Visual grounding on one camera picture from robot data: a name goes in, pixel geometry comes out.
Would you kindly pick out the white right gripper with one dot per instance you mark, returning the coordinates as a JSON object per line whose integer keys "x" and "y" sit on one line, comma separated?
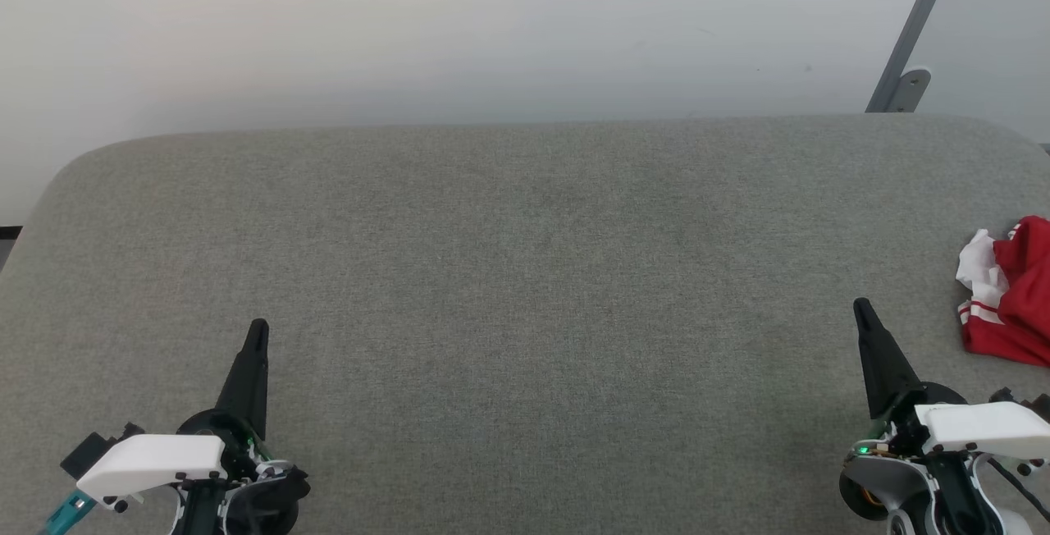
{"x": 984, "y": 428}

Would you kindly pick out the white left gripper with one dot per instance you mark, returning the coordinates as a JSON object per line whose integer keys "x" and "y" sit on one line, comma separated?
{"x": 156, "y": 461}

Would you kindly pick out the red white basketball jersey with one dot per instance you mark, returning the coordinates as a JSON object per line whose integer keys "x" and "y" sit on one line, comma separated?
{"x": 1017, "y": 297}

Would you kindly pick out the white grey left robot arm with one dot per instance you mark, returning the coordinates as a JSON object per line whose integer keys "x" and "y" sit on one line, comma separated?
{"x": 262, "y": 502}

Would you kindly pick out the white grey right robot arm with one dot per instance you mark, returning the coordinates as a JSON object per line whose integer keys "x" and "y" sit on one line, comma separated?
{"x": 902, "y": 494}

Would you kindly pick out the grey fabric sofa cushion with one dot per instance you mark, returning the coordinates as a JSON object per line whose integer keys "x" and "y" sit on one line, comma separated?
{"x": 525, "y": 313}

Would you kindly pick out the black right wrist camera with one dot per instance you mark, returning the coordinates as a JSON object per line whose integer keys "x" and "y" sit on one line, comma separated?
{"x": 1035, "y": 405}

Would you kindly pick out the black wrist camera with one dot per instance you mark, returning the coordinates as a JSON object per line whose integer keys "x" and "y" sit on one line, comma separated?
{"x": 1035, "y": 405}
{"x": 90, "y": 453}

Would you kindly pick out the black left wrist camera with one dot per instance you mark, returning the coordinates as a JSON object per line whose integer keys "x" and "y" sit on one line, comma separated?
{"x": 90, "y": 453}

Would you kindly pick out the teal left camera plug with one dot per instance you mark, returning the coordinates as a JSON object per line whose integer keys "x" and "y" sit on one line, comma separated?
{"x": 66, "y": 514}

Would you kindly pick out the grey metal strut bracket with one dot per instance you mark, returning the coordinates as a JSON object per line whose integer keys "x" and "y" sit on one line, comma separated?
{"x": 910, "y": 90}

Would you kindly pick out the grey metal wall strut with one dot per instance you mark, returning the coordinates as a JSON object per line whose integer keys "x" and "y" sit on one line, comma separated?
{"x": 915, "y": 26}

